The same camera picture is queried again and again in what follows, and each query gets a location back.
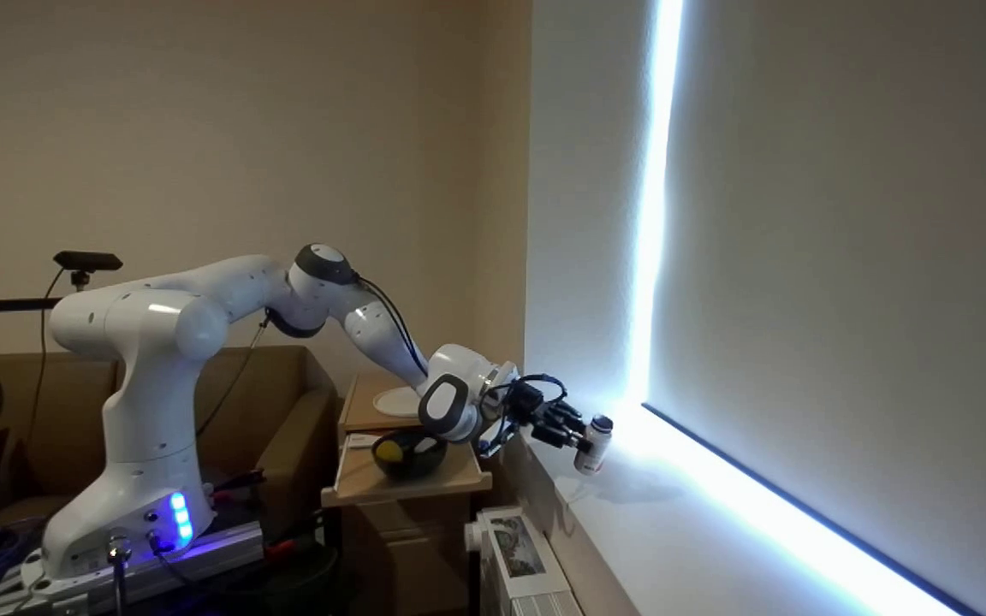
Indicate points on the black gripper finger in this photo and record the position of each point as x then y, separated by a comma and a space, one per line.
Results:
567, 417
557, 436

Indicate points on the yellow lemon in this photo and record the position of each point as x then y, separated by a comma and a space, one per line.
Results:
388, 454

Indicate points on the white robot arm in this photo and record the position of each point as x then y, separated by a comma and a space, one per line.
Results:
169, 331

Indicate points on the orange label pill bottle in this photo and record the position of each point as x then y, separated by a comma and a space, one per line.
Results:
592, 446

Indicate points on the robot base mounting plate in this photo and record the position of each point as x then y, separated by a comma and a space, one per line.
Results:
128, 577

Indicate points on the brown leather armchair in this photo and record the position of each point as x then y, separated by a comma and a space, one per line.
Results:
260, 417

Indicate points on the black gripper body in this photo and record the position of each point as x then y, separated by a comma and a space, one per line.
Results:
527, 397

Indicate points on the wooden side table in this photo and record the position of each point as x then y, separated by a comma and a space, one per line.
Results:
401, 539

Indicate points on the white round plate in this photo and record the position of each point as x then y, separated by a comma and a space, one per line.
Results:
397, 401

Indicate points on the black camera on stand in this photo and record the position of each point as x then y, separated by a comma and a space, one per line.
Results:
79, 266

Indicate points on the black bowl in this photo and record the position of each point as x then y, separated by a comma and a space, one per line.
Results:
421, 454

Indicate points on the white window blind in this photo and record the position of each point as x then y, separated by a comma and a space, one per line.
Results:
824, 292

